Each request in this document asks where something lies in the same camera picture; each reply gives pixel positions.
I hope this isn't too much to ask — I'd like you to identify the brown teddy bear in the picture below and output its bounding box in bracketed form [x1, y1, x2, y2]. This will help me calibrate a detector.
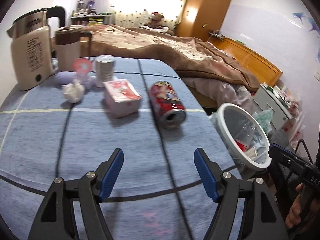
[144, 12, 173, 34]

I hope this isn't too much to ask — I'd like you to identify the cream electric kettle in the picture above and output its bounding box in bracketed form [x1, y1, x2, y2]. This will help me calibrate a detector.
[6, 6, 67, 91]

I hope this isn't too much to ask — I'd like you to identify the blue flower wall decal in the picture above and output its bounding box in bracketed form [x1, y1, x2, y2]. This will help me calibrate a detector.
[292, 12, 315, 32]

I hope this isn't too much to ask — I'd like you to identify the brown bed blanket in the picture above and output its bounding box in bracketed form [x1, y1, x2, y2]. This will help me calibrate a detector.
[86, 24, 260, 93]

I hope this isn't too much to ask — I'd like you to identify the pile of small boxes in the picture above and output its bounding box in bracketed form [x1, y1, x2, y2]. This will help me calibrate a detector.
[271, 84, 303, 110]

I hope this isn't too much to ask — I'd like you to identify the red drink can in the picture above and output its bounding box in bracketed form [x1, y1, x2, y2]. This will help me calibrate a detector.
[149, 81, 187, 130]

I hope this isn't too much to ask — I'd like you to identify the wooden bed headboard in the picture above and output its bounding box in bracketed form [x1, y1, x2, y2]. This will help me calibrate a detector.
[217, 36, 283, 87]

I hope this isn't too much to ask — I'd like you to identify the pink plastic lid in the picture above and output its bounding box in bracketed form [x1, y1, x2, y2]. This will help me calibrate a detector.
[72, 58, 93, 73]

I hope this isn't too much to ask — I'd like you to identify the cluttered desk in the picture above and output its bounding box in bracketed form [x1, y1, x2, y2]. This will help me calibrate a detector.
[71, 12, 113, 27]

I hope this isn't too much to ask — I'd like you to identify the white tissue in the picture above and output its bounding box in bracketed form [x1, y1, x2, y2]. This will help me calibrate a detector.
[62, 79, 85, 103]

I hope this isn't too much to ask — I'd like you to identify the blue plaid tablecloth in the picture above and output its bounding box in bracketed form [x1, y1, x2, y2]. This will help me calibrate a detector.
[0, 58, 245, 240]

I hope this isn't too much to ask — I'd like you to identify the blue heart print curtain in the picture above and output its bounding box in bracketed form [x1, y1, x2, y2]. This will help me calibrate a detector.
[110, 0, 193, 28]

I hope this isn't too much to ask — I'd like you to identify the white red print plastic bag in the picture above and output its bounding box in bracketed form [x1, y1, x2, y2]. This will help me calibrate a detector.
[282, 119, 304, 143]

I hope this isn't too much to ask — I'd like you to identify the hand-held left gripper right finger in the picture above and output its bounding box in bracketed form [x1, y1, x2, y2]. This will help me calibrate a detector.
[194, 148, 288, 240]

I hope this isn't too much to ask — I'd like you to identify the person's right hand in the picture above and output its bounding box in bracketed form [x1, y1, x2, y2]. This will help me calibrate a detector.
[285, 183, 320, 230]

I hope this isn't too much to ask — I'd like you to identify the pink bed sheet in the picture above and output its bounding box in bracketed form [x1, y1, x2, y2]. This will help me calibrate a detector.
[185, 77, 255, 110]

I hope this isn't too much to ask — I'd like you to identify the green print plastic bag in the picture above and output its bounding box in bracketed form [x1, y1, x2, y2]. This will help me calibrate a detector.
[255, 107, 274, 133]

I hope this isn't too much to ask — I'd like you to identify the wooden wardrobe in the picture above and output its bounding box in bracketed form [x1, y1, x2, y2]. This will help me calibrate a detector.
[175, 0, 235, 42]

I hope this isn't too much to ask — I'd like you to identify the small wall shelf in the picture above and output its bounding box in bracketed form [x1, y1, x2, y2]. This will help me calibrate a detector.
[209, 30, 225, 40]

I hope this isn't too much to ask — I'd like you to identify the white nightstand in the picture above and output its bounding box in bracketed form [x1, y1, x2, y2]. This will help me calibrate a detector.
[252, 84, 293, 130]

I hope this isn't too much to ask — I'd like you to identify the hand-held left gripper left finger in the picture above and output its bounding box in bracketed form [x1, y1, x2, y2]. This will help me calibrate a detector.
[35, 148, 125, 240]

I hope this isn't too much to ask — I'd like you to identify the printed paper cup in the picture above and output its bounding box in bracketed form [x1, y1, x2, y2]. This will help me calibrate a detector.
[95, 55, 116, 82]

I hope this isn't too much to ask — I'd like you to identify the white rimmed trash bin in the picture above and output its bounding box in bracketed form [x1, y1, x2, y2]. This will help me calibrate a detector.
[209, 103, 272, 172]

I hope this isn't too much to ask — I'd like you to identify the pink strawberry carton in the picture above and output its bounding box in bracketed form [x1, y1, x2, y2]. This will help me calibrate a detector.
[103, 79, 142, 118]

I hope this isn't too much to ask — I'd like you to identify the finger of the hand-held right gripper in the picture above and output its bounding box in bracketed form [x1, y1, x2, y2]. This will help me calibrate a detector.
[268, 148, 310, 173]
[269, 143, 300, 157]

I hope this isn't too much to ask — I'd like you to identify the beige mug with brown band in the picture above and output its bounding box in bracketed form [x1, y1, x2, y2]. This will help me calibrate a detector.
[54, 25, 93, 71]

